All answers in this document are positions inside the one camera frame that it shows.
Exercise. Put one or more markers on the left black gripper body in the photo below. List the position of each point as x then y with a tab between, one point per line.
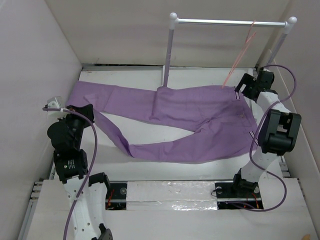
77	124

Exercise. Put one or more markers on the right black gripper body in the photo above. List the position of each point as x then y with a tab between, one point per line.
256	85

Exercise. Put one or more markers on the purple trousers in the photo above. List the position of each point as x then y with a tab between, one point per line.
221	123

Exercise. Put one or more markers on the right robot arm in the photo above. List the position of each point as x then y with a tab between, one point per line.
276	133

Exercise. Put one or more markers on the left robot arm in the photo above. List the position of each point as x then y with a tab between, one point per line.
86	192

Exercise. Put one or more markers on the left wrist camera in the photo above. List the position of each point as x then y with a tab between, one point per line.
55	104

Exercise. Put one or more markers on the pink wire hanger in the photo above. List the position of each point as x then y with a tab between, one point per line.
244	49

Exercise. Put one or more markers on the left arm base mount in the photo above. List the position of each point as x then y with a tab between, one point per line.
116	196

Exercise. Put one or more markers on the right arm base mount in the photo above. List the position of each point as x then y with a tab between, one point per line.
237	193

